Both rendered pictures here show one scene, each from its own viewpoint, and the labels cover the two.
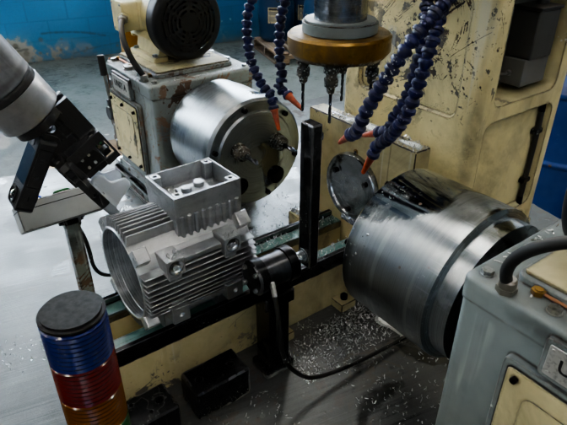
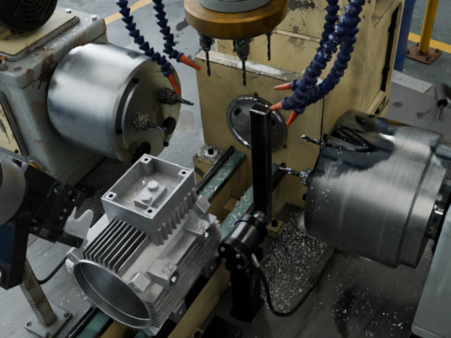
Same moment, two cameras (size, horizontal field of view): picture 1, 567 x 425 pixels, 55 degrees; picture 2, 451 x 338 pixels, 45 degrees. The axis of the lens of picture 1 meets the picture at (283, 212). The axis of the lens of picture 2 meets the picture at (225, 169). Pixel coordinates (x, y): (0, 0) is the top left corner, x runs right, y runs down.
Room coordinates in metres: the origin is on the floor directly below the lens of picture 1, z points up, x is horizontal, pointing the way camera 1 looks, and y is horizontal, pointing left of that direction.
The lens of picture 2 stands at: (0.15, 0.24, 1.74)
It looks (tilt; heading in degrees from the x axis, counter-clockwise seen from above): 42 degrees down; 341
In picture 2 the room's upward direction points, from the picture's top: 5 degrees counter-clockwise
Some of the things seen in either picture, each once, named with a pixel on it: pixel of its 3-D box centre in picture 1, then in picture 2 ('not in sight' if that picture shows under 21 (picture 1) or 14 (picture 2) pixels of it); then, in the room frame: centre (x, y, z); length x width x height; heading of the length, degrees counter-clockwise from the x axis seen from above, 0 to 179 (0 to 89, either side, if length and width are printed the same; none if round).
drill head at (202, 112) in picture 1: (223, 133); (101, 98); (1.23, 0.15, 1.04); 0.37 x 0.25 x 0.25; 36
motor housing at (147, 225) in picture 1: (178, 251); (146, 252); (0.76, 0.18, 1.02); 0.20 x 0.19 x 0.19; 128
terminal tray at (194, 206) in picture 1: (194, 196); (151, 199); (0.79, 0.15, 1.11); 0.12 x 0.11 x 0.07; 128
